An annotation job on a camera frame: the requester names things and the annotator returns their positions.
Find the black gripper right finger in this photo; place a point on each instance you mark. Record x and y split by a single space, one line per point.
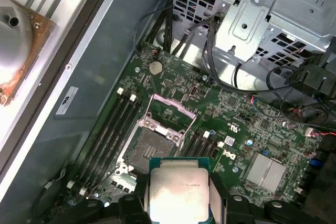
236 211

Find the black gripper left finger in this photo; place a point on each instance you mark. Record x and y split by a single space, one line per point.
131 211

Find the silver CPU green edge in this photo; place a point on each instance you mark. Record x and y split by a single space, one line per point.
178 195

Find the metal socket cover frame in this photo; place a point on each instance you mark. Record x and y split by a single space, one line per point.
174 106

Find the CPU socket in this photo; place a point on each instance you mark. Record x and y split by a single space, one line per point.
152 148

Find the silver finned heat sink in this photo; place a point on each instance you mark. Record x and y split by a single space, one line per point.
265 172

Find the green motherboard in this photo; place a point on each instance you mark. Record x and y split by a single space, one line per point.
236 119

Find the grey case label plate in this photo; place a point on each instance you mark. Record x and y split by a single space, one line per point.
71 103

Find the silver coin cell battery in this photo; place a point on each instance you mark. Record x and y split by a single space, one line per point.
155 67

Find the black plastic connector block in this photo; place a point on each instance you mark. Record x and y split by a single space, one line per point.
309 77

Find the grey metal PC case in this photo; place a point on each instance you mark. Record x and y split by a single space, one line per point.
99 58

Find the silver perforated drive cage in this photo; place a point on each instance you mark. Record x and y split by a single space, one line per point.
302 16

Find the silver metal bracket plate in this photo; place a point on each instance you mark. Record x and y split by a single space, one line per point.
249 37

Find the square brown base plate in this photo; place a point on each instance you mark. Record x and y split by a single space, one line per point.
39 51

